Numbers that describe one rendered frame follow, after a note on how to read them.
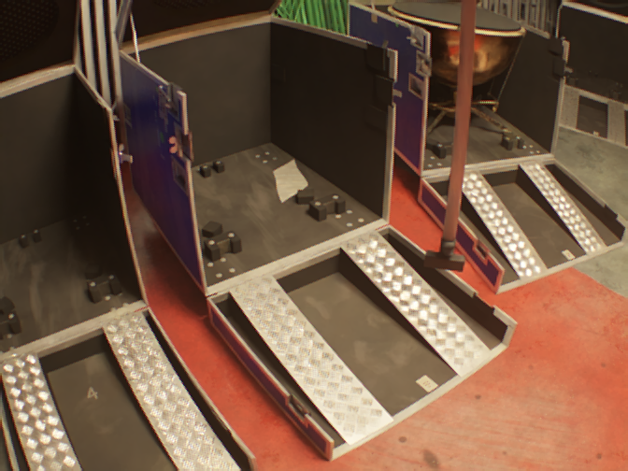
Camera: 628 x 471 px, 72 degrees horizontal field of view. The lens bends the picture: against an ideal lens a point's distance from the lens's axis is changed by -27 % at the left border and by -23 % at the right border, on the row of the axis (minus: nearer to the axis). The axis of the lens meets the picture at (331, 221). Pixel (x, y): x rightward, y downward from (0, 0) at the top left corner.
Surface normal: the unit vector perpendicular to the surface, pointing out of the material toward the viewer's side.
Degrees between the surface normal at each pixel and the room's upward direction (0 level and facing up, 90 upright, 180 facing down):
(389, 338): 1
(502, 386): 0
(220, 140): 90
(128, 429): 1
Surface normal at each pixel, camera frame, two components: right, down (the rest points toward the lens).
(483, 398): 0.01, -0.84
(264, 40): 0.58, 0.45
